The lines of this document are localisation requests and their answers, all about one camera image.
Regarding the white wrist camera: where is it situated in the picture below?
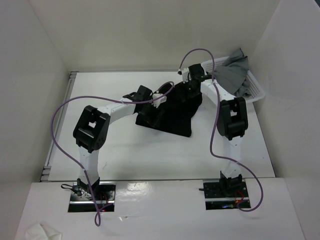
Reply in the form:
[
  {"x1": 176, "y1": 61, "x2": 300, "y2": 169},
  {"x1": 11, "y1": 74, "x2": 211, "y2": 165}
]
[
  {"x1": 177, "y1": 67, "x2": 191, "y2": 84},
  {"x1": 150, "y1": 93, "x2": 167, "y2": 108}
]

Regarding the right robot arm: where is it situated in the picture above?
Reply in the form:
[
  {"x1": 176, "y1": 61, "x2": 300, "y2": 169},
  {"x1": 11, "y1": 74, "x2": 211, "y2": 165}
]
[{"x1": 178, "y1": 63, "x2": 249, "y2": 197}]

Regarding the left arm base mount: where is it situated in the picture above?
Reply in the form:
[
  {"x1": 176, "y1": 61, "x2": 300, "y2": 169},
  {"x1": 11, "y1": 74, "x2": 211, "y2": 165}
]
[{"x1": 60, "y1": 181, "x2": 116, "y2": 213}]

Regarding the white perforated plastic basket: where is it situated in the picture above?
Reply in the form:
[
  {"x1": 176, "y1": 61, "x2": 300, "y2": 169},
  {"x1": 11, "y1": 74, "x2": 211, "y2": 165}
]
[{"x1": 201, "y1": 60, "x2": 265, "y2": 104}]

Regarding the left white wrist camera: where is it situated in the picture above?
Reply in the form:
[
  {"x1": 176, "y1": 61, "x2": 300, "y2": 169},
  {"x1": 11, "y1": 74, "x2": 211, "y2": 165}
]
[{"x1": 150, "y1": 93, "x2": 167, "y2": 108}]

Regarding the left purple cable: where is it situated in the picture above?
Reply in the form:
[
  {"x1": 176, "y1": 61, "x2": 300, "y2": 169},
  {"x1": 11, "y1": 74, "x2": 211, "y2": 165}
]
[{"x1": 51, "y1": 81, "x2": 175, "y2": 228}]

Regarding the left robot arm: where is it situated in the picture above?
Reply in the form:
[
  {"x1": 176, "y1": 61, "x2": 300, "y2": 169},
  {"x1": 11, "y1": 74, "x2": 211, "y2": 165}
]
[{"x1": 73, "y1": 85, "x2": 167, "y2": 200}]

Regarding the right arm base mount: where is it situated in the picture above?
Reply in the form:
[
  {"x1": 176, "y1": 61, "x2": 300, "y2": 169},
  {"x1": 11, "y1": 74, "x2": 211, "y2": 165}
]
[{"x1": 199, "y1": 179, "x2": 251, "y2": 210}]

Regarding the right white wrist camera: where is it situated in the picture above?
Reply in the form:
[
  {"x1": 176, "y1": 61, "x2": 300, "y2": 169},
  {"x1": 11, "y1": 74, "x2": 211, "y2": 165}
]
[{"x1": 177, "y1": 67, "x2": 191, "y2": 84}]

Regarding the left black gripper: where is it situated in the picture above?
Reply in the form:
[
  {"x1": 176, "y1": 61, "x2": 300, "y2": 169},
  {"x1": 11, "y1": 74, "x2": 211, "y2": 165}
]
[{"x1": 138, "y1": 99, "x2": 165, "y2": 128}]

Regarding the grey skirt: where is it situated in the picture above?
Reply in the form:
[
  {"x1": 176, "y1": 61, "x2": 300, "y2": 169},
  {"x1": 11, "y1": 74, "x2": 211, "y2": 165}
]
[{"x1": 213, "y1": 48, "x2": 251, "y2": 97}]

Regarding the crumpled white tissue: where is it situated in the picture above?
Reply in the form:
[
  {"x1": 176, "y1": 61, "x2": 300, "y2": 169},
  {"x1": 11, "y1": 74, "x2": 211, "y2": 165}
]
[{"x1": 25, "y1": 223, "x2": 63, "y2": 240}]

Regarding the black skirt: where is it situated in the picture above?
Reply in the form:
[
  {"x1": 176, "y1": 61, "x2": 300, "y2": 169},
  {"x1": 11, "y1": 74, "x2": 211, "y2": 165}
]
[{"x1": 149, "y1": 82, "x2": 203, "y2": 138}]

